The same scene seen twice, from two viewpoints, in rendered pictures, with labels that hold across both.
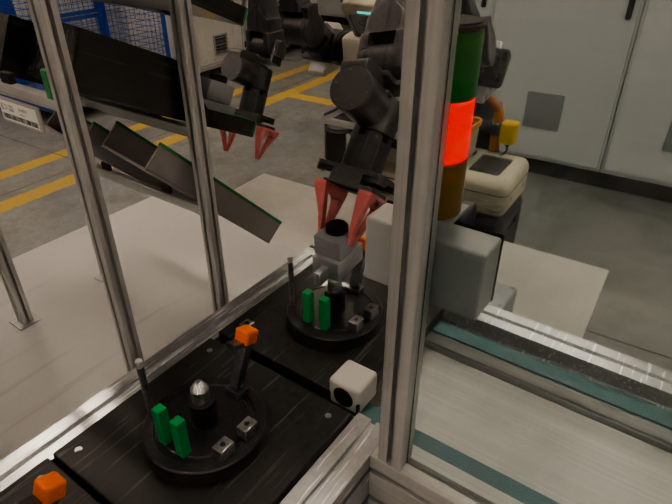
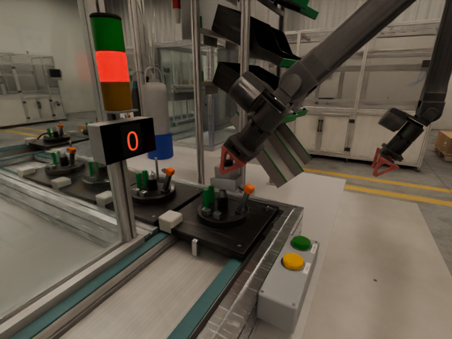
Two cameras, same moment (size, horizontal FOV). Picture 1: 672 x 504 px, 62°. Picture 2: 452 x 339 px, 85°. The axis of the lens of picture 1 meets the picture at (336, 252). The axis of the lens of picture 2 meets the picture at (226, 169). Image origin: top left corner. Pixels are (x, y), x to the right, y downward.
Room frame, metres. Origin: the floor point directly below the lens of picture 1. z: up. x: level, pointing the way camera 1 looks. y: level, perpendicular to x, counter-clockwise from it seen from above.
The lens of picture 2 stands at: (0.59, -0.59, 1.31)
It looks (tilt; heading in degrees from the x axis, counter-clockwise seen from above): 20 degrees down; 84
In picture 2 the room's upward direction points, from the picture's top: straight up
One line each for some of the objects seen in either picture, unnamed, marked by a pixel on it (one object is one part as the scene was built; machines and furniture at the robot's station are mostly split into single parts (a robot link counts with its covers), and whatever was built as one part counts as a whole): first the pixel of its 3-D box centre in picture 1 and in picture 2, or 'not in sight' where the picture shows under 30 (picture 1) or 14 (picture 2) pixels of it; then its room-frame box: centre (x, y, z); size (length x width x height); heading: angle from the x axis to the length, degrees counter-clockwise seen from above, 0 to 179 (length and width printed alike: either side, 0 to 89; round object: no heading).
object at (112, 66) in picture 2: not in sight; (112, 67); (0.44, -0.09, 1.33); 0.05 x 0.05 x 0.05
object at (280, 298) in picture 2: not in sight; (291, 274); (0.77, -0.19, 0.93); 0.21 x 0.07 x 0.06; 55
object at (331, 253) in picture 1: (333, 249); (224, 173); (0.65, 0.00, 1.09); 0.08 x 0.04 x 0.07; 146
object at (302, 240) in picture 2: not in sight; (300, 243); (0.81, -0.13, 0.96); 0.04 x 0.04 x 0.02
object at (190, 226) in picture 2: (334, 323); (222, 217); (0.64, 0.00, 0.96); 0.24 x 0.24 x 0.02; 55
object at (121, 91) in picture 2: not in sight; (116, 95); (0.44, -0.09, 1.28); 0.05 x 0.05 x 0.05
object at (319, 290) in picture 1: (334, 313); (222, 211); (0.64, 0.00, 0.98); 0.14 x 0.14 x 0.02
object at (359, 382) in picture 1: (352, 386); (171, 221); (0.51, -0.02, 0.97); 0.05 x 0.05 x 0.04; 55
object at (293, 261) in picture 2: not in sight; (292, 262); (0.77, -0.19, 0.96); 0.04 x 0.04 x 0.02
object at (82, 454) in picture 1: (202, 407); (152, 182); (0.43, 0.15, 1.01); 0.24 x 0.24 x 0.13; 55
